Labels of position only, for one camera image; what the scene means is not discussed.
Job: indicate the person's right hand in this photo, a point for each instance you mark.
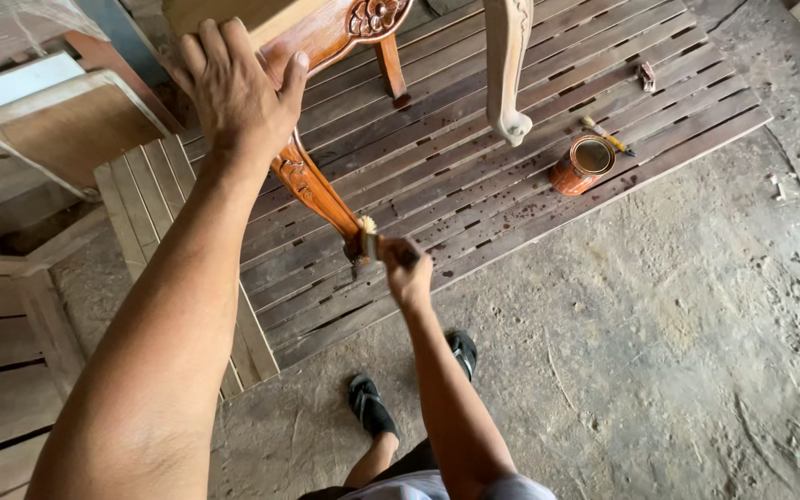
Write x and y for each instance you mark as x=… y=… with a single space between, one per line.
x=408 y=274

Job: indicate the person's left hand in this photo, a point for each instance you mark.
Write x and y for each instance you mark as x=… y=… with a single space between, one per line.
x=237 y=104

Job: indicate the person's right fingers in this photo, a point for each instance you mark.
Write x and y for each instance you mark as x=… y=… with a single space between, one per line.
x=398 y=251

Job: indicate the paintbrush with pale bristles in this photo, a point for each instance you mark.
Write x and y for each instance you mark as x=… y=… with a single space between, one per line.
x=370 y=239

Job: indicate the carved wooden chair frame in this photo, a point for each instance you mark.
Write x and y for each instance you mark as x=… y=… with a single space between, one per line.
x=330 y=35

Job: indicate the person's right black sandal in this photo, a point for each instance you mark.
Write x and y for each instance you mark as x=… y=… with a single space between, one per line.
x=464 y=351

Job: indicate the person's black sandal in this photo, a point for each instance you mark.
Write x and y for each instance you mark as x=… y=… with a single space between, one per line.
x=370 y=406
x=464 y=351

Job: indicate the dark slatted wooden pallet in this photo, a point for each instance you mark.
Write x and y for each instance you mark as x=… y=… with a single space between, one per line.
x=511 y=180

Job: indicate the person's left black sandal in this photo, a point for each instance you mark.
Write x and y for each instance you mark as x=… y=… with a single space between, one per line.
x=370 y=406

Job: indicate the orange varnish can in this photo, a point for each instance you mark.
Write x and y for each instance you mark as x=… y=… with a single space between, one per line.
x=580 y=170

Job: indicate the person's left leg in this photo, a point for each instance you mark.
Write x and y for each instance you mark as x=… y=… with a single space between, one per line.
x=374 y=458

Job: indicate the person's grey shorts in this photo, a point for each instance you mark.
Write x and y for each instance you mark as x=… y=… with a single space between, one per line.
x=400 y=483

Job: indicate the light slatted wooden panel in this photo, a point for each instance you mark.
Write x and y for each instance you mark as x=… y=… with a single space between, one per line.
x=139 y=194

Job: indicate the reddish brown wooden board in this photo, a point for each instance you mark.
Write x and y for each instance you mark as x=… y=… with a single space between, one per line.
x=119 y=66

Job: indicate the plywood seat panel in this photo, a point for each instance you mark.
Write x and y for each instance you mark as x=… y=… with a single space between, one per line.
x=73 y=132

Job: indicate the grey blue panel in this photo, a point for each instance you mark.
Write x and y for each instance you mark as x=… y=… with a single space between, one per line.
x=126 y=35

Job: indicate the light wooden crate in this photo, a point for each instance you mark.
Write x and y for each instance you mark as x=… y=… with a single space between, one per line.
x=4 y=361

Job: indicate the white flat board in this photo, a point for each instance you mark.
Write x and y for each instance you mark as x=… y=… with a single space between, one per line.
x=11 y=83

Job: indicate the clear plastic sheet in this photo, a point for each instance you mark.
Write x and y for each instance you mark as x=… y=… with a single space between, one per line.
x=18 y=31

